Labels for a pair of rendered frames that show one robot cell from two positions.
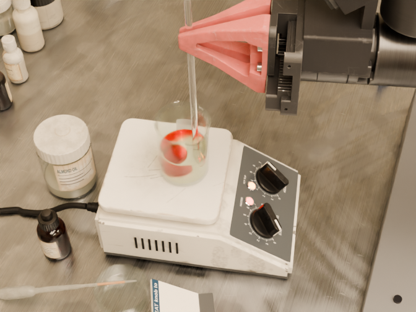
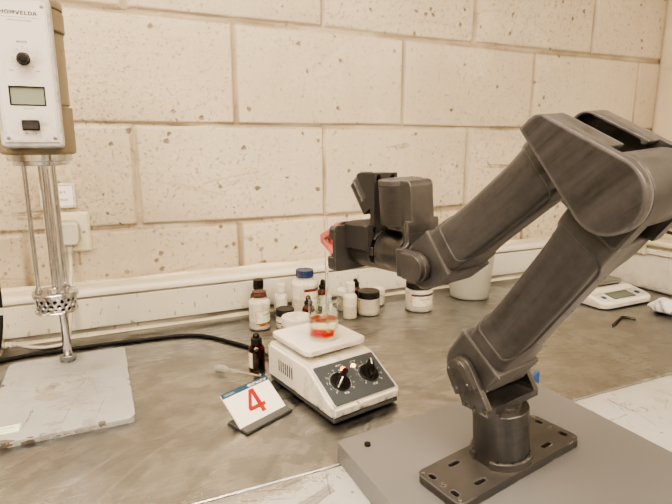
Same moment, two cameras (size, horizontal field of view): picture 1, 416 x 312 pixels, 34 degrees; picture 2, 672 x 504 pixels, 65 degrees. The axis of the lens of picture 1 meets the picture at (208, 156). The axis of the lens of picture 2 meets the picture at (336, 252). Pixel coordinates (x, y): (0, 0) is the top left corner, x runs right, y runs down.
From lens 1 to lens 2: 64 cm
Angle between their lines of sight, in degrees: 54
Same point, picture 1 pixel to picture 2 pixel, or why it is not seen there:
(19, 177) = not seen: hidden behind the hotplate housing
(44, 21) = (363, 309)
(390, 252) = (394, 428)
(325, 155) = (434, 400)
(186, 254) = (295, 381)
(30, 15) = (350, 295)
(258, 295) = (311, 422)
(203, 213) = (306, 349)
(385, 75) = (378, 254)
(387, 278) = (375, 435)
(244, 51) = not seen: hidden behind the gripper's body
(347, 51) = (359, 232)
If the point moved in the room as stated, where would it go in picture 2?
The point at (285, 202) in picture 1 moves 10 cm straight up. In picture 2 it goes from (367, 386) to (368, 325)
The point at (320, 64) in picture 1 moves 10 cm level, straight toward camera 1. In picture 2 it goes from (351, 241) to (287, 248)
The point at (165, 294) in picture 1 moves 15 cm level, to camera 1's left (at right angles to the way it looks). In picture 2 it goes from (264, 386) to (213, 358)
